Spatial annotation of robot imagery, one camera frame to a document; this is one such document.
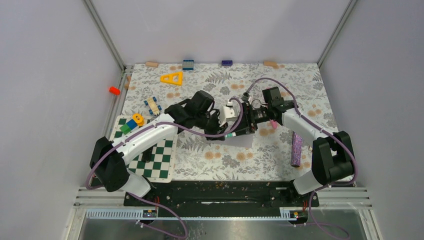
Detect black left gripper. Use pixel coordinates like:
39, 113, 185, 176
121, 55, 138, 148
195, 109, 229, 141

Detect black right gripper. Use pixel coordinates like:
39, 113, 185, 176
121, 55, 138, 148
230, 102, 272, 137

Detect small glue stick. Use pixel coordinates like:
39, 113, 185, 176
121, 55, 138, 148
224, 132, 237, 139

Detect grey paper envelope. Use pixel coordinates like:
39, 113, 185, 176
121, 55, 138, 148
225, 110, 253, 149

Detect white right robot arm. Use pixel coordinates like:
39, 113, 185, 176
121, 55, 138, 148
237, 87, 355, 206

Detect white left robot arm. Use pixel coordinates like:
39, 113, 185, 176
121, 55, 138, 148
85, 90, 226, 206

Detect pink toy microphone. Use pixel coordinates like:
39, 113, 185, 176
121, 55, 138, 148
270, 120, 278, 129

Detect purple glitter microphone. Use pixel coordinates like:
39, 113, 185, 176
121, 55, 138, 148
290, 132, 303, 168

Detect wooden toy car blue wheels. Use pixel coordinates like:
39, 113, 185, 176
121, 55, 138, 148
143, 96, 162, 116

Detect yellow triangle toy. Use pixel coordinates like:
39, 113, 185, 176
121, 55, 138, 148
160, 71, 183, 86

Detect dark purple building brick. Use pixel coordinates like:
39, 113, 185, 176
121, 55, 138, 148
221, 60, 233, 66

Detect blue building brick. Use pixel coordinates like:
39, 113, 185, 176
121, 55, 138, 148
181, 59, 195, 71

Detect right wooden cylinder block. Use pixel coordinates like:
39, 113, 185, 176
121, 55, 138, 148
263, 61, 280, 69

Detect wooden cylinder block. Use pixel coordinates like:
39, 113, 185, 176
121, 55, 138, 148
145, 61, 159, 68
263, 61, 280, 69

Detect black rectangular bar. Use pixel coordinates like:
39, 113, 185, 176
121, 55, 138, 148
141, 146, 154, 163

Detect floral patterned table mat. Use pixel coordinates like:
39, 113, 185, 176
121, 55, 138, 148
122, 63, 338, 181

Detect small coloured block toy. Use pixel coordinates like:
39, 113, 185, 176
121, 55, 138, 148
119, 113, 145, 134

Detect left wooden cylinder block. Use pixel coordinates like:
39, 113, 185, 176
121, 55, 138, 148
145, 61, 159, 68

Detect orange plastic cap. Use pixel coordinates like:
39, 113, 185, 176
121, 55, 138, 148
108, 86, 121, 96

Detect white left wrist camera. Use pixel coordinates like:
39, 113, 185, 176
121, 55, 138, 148
219, 105, 238, 125

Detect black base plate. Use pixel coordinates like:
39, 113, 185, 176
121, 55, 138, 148
144, 181, 320, 218

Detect white slotted cable duct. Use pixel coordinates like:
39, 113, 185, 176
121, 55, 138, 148
85, 206, 307, 222

